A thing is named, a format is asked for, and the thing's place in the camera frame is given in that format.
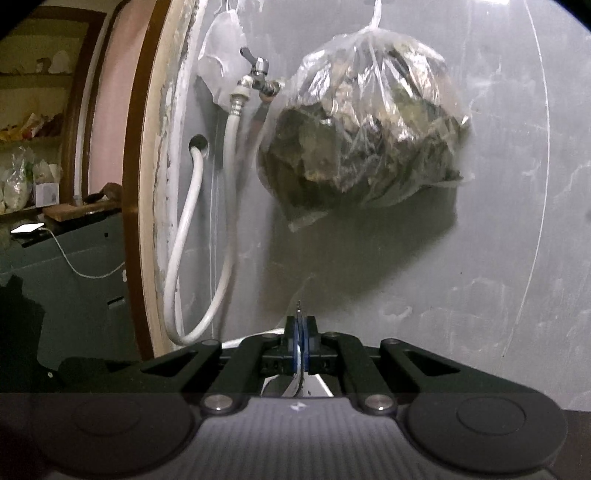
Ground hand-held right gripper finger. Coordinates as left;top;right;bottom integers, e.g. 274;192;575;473
302;316;522;414
139;316;303;414

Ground person's left forearm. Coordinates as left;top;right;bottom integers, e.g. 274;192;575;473
0;273;48;394

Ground grey cabinet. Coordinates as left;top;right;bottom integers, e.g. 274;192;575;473
0;211;141;370

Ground smartphone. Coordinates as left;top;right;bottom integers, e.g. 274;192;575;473
10;222;46;239

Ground wooden board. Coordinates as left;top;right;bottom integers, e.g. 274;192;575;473
42;202;124;221

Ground small white box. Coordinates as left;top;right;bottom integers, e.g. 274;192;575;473
34;182;62;208

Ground white food bags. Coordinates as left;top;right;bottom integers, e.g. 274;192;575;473
0;150;63;214

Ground clear plastic bag of greens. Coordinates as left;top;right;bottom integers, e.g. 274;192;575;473
257;0;472;232

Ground small empty plastic bag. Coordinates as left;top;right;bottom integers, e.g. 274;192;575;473
198;9;249;108

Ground white charging cable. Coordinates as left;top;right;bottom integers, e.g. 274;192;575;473
42;227;126;280

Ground white flexible hose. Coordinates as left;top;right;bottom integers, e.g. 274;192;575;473
163;83;247;347

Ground metal wall faucet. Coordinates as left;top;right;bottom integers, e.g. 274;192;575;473
236;46;286;101

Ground wooden wall shelf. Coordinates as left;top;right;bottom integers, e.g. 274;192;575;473
0;9;114;215

